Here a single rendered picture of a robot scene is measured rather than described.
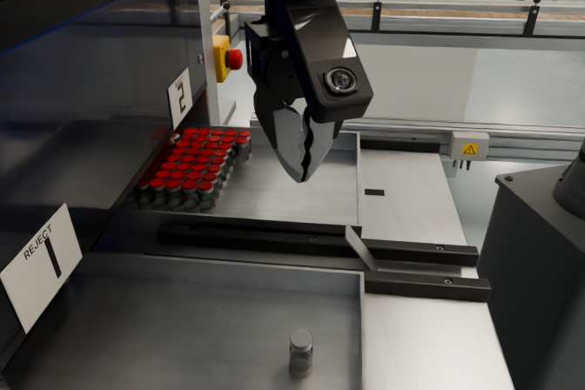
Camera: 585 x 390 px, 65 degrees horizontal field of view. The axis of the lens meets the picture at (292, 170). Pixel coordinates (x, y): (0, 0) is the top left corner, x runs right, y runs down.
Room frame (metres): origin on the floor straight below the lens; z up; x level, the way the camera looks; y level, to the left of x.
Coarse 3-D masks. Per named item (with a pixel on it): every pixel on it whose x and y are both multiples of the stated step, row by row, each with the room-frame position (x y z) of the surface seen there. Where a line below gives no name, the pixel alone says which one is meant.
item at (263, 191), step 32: (224, 128) 0.73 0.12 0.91; (256, 128) 0.73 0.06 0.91; (256, 160) 0.67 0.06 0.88; (352, 160) 0.67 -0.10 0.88; (224, 192) 0.57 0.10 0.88; (256, 192) 0.57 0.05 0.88; (288, 192) 0.57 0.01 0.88; (320, 192) 0.57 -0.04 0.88; (352, 192) 0.57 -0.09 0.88; (128, 224) 0.49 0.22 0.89; (160, 224) 0.48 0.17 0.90; (192, 224) 0.48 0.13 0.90; (224, 224) 0.47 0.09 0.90; (256, 224) 0.47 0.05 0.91; (288, 224) 0.46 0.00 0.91; (320, 224) 0.46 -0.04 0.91; (352, 224) 0.46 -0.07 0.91
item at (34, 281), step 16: (64, 208) 0.31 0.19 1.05; (48, 224) 0.29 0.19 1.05; (64, 224) 0.31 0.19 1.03; (32, 240) 0.27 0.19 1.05; (64, 240) 0.30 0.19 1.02; (16, 256) 0.25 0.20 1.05; (32, 256) 0.26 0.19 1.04; (48, 256) 0.28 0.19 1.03; (64, 256) 0.29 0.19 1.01; (80, 256) 0.31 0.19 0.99; (16, 272) 0.24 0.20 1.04; (32, 272) 0.26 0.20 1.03; (48, 272) 0.27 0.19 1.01; (64, 272) 0.29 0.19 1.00; (16, 288) 0.24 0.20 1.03; (32, 288) 0.25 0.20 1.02; (48, 288) 0.26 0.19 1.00; (16, 304) 0.23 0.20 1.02; (32, 304) 0.24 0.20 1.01; (32, 320) 0.24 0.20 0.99
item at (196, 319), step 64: (128, 256) 0.40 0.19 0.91; (64, 320) 0.33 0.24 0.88; (128, 320) 0.33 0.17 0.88; (192, 320) 0.33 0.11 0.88; (256, 320) 0.33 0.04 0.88; (320, 320) 0.33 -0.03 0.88; (64, 384) 0.26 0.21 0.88; (128, 384) 0.26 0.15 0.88; (192, 384) 0.26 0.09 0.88; (256, 384) 0.26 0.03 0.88; (320, 384) 0.26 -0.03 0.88
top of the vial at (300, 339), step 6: (294, 330) 0.28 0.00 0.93; (300, 330) 0.28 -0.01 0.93; (306, 330) 0.28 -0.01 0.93; (294, 336) 0.28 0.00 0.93; (300, 336) 0.28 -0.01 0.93; (306, 336) 0.28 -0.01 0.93; (312, 336) 0.28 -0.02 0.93; (294, 342) 0.27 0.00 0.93; (300, 342) 0.27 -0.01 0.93; (306, 342) 0.27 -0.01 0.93; (300, 348) 0.27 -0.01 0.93
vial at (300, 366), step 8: (312, 344) 0.27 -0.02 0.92; (296, 352) 0.27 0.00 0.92; (304, 352) 0.27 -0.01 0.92; (312, 352) 0.27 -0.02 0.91; (296, 360) 0.27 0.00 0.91; (304, 360) 0.27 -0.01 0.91; (312, 360) 0.27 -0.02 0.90; (296, 368) 0.27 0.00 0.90; (304, 368) 0.27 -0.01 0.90; (312, 368) 0.27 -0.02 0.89; (296, 376) 0.27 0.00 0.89; (304, 376) 0.27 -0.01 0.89
